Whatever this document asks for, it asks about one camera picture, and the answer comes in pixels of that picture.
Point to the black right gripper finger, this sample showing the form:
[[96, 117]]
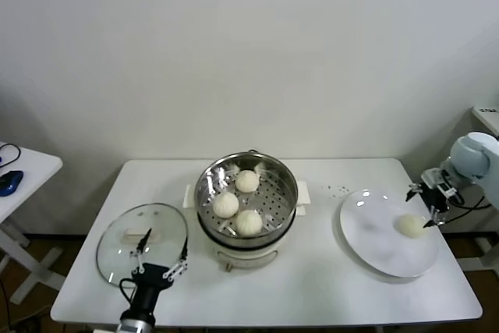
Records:
[[414, 188], [436, 217]]

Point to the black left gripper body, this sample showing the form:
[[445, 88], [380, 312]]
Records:
[[154, 273]]

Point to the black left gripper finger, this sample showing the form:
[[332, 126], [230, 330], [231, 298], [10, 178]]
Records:
[[145, 239], [185, 249]]

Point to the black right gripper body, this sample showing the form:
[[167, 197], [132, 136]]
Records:
[[436, 198]]

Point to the white steamed baozi bun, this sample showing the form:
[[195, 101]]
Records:
[[409, 226], [225, 205], [246, 181], [249, 224]]

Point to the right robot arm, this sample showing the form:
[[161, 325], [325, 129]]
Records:
[[475, 157]]

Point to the perforated steel steamer basket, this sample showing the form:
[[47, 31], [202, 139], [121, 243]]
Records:
[[206, 192]]

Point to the glass pot lid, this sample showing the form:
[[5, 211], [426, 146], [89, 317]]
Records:
[[111, 233]]

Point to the white oval plate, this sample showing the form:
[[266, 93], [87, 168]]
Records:
[[349, 218]]

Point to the white side table with label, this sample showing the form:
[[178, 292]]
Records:
[[489, 120]]

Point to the black white label sticker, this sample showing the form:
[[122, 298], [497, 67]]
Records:
[[489, 110]]

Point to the white side table with mouse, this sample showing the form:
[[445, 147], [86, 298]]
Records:
[[35, 165]]

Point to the blue computer mouse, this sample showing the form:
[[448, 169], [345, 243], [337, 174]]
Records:
[[9, 183]]

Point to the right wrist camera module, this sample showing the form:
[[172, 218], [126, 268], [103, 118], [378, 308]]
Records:
[[438, 183]]

